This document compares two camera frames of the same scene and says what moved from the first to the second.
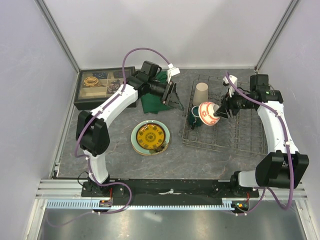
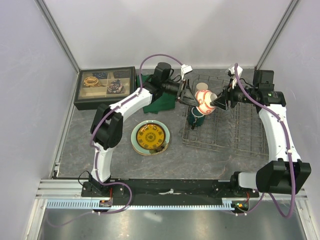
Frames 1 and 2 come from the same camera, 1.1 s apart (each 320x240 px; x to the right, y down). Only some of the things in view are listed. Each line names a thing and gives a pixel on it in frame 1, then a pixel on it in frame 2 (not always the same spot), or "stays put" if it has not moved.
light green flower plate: (147, 151) stays put
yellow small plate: (150, 136) stays put
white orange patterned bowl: (206, 111) -> (204, 97)
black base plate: (110, 193) stays put
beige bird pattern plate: (150, 155) stays put
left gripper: (170, 97) -> (185, 95)
